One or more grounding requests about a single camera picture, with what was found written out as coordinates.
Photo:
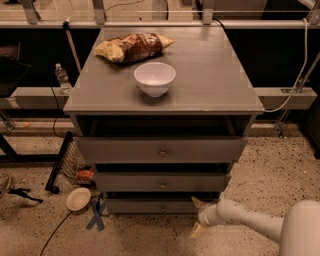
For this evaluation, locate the yellow brown chip bag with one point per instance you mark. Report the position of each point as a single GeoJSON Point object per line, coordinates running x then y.
{"type": "Point", "coordinates": [132, 48]}

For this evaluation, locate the grey metal rail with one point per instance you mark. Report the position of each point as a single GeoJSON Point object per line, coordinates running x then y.
{"type": "Point", "coordinates": [228, 24]}

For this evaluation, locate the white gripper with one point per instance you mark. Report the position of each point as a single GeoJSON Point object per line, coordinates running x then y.
{"type": "Point", "coordinates": [204, 216]}

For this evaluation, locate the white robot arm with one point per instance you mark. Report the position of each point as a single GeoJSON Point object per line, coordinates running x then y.
{"type": "Point", "coordinates": [297, 233]}

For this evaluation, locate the black metal bar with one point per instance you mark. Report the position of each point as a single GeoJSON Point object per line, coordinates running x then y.
{"type": "Point", "coordinates": [50, 186]}

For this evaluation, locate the mesh basket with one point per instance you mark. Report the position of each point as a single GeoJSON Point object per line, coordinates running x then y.
{"type": "Point", "coordinates": [72, 162]}

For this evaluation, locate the grey middle drawer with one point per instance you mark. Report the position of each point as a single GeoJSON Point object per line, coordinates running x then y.
{"type": "Point", "coordinates": [161, 182]}

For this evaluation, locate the grey drawer cabinet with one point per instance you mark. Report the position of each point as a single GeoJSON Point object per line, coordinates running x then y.
{"type": "Point", "coordinates": [211, 97]}

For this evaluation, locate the clear plastic water bottle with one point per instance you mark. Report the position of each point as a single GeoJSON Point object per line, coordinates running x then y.
{"type": "Point", "coordinates": [63, 79]}

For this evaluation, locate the black clamp on floor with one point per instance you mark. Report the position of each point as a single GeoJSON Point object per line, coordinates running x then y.
{"type": "Point", "coordinates": [23, 193]}

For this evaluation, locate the grey bottom drawer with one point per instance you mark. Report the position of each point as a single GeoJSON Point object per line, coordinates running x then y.
{"type": "Point", "coordinates": [150, 206]}

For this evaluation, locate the orange can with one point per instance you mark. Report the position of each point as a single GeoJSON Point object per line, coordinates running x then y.
{"type": "Point", "coordinates": [85, 175]}

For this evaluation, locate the grey drawer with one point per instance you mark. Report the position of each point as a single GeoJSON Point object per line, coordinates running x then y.
{"type": "Point", "coordinates": [161, 150]}
{"type": "Point", "coordinates": [161, 182]}
{"type": "Point", "coordinates": [150, 206]}

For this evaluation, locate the grey top drawer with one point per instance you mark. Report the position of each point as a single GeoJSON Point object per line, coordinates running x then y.
{"type": "Point", "coordinates": [161, 150]}

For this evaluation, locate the white bowl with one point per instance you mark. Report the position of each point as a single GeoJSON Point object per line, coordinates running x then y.
{"type": "Point", "coordinates": [154, 78]}

